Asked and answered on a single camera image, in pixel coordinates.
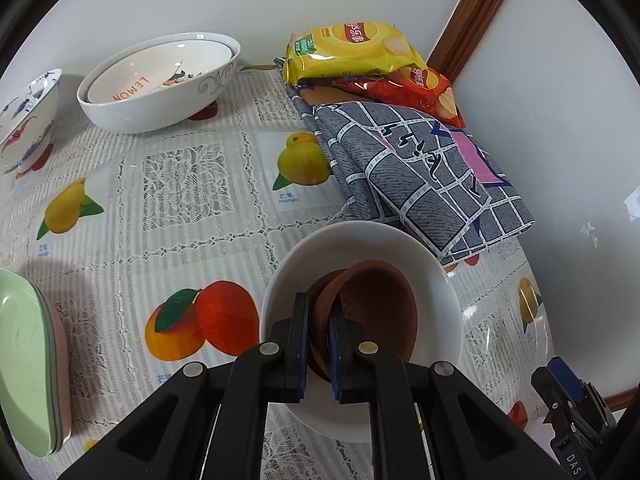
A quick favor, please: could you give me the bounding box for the red chips bag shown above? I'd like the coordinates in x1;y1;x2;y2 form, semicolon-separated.
332;66;466;128

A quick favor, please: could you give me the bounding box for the light green plate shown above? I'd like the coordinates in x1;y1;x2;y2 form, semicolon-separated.
0;268;58;458

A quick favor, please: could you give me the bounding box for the blue crane print bowl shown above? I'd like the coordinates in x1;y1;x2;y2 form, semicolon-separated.
0;68;63;175

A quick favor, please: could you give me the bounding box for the white bowl orange print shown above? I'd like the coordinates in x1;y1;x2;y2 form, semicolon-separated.
86;40;234;105

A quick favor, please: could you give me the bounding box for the large white bowl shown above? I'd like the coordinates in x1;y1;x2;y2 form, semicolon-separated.
76;33;241;134

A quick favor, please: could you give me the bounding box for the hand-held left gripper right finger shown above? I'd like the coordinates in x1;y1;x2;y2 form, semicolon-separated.
326;305;571;480

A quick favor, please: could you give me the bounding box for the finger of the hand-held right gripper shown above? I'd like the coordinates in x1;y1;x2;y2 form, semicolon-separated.
531;369;603;448
546;356;598;411

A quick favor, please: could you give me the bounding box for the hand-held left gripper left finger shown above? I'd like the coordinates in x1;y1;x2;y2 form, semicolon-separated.
60;291;311;480

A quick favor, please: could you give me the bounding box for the mango print tablecloth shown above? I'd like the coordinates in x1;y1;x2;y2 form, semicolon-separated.
0;67;556;480

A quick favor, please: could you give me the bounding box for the brown wooden door frame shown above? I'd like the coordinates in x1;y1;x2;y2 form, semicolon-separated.
425;0;526;83

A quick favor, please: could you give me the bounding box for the small white bowl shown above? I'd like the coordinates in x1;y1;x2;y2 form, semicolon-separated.
259;220;463;443

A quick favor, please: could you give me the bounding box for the yellow chips bag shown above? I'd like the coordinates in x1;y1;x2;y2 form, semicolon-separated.
284;21;427;85

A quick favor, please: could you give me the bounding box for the terracotta cup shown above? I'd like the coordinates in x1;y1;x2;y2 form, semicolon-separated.
306;269;351;381
327;259;417;361

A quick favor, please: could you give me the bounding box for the grey checked cloth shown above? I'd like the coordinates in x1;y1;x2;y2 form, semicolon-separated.
287;82;536;267

